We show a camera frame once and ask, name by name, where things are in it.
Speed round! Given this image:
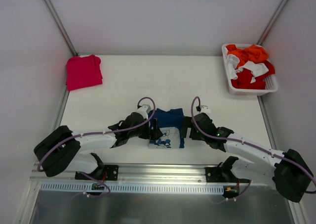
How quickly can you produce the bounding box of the navy blue t-shirt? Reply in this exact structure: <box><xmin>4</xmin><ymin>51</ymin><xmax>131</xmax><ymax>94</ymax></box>
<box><xmin>148</xmin><ymin>108</ymin><xmax>185</xmax><ymax>149</ymax></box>

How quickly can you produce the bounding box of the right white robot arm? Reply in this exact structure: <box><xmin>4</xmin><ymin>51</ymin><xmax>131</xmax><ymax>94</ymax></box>
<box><xmin>183</xmin><ymin>113</ymin><xmax>315</xmax><ymax>203</ymax></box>

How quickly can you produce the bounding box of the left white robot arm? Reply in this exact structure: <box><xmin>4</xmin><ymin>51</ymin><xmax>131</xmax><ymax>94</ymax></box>
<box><xmin>34</xmin><ymin>110</ymin><xmax>155</xmax><ymax>179</ymax></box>

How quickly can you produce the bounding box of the red t-shirt in basket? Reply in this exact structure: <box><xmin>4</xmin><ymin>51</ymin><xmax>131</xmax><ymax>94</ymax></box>
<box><xmin>231</xmin><ymin>60</ymin><xmax>275</xmax><ymax>90</ymax></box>

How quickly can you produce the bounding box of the white plastic basket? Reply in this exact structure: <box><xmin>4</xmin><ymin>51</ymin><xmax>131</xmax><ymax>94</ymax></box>
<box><xmin>221</xmin><ymin>44</ymin><xmax>278</xmax><ymax>96</ymax></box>

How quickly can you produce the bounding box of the white t-shirt in basket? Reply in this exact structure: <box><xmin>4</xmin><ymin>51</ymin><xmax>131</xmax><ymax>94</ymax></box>
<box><xmin>227</xmin><ymin>54</ymin><xmax>269</xmax><ymax>84</ymax></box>

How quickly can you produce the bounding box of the orange t-shirt in basket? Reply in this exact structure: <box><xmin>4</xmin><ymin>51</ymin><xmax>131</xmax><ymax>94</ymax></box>
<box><xmin>226</xmin><ymin>44</ymin><xmax>269</xmax><ymax>69</ymax></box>

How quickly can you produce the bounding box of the folded pink t-shirt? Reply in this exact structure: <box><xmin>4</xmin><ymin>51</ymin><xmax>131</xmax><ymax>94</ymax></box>
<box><xmin>66</xmin><ymin>54</ymin><xmax>103</xmax><ymax>91</ymax></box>

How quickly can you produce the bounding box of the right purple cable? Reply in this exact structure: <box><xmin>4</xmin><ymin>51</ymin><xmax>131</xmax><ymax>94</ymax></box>
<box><xmin>191</xmin><ymin>96</ymin><xmax>316</xmax><ymax>202</ymax></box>

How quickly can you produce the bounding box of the purple cable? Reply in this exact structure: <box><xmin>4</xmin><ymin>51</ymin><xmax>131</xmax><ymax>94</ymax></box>
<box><xmin>37</xmin><ymin>96</ymin><xmax>157</xmax><ymax>198</ymax></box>
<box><xmin>191</xmin><ymin>96</ymin><xmax>316</xmax><ymax>202</ymax></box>

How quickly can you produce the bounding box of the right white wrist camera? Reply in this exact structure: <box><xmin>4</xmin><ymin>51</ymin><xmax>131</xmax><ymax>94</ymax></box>
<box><xmin>196</xmin><ymin>105</ymin><xmax>211</xmax><ymax>114</ymax></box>

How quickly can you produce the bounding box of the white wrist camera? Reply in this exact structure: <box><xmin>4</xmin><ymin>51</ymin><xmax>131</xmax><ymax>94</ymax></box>
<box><xmin>196</xmin><ymin>105</ymin><xmax>211</xmax><ymax>114</ymax></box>
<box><xmin>136</xmin><ymin>104</ymin><xmax>151</xmax><ymax>119</ymax></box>

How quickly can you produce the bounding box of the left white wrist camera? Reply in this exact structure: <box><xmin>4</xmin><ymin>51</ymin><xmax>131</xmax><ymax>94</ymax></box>
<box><xmin>136</xmin><ymin>104</ymin><xmax>151</xmax><ymax>119</ymax></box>

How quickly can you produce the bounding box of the aluminium mounting rail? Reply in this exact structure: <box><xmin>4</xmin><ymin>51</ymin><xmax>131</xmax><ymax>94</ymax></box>
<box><xmin>29</xmin><ymin>161</ymin><xmax>296</xmax><ymax>186</ymax></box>

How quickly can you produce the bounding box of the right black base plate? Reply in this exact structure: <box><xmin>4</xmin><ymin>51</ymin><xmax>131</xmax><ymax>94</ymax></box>
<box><xmin>204</xmin><ymin>167</ymin><xmax>249</xmax><ymax>183</ymax></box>

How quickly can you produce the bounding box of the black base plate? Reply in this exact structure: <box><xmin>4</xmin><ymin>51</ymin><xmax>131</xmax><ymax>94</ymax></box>
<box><xmin>75</xmin><ymin>163</ymin><xmax>119</xmax><ymax>181</ymax></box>
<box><xmin>204</xmin><ymin>167</ymin><xmax>249</xmax><ymax>183</ymax></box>

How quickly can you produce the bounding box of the white slotted cable duct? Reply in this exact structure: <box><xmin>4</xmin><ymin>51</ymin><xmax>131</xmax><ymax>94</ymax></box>
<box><xmin>40</xmin><ymin>182</ymin><xmax>224</xmax><ymax>195</ymax></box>

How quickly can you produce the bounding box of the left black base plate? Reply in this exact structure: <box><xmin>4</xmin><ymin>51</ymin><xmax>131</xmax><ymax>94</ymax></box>
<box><xmin>75</xmin><ymin>163</ymin><xmax>119</xmax><ymax>181</ymax></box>

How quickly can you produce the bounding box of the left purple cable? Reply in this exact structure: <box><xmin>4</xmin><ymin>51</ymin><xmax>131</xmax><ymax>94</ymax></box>
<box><xmin>37</xmin><ymin>96</ymin><xmax>157</xmax><ymax>198</ymax></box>

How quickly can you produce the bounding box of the right aluminium corner post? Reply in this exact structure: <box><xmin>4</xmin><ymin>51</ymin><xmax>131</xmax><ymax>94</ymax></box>
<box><xmin>257</xmin><ymin>0</ymin><xmax>290</xmax><ymax>45</ymax></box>

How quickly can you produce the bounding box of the aluminium corner post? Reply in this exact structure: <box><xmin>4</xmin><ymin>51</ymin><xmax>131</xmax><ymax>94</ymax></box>
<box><xmin>42</xmin><ymin>0</ymin><xmax>78</xmax><ymax>56</ymax></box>
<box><xmin>257</xmin><ymin>0</ymin><xmax>290</xmax><ymax>45</ymax></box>

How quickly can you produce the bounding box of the left aluminium corner post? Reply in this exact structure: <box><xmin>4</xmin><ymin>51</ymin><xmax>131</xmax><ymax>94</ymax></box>
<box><xmin>42</xmin><ymin>0</ymin><xmax>78</xmax><ymax>56</ymax></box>

